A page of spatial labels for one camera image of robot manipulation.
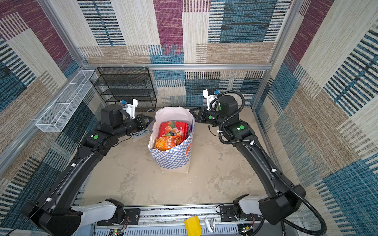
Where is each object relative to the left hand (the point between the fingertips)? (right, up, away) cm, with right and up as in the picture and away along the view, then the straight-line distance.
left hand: (153, 115), depth 67 cm
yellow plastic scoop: (+18, -52, +3) cm, 55 cm away
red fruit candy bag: (+7, -6, +16) cm, 19 cm away
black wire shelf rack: (-36, +24, +39) cm, 58 cm away
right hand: (+16, +1, -1) cm, 17 cm away
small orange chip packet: (+4, -13, +6) cm, 15 cm away
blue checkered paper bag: (+9, -21, +5) cm, 24 cm away
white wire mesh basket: (-48, +3, +7) cm, 48 cm away
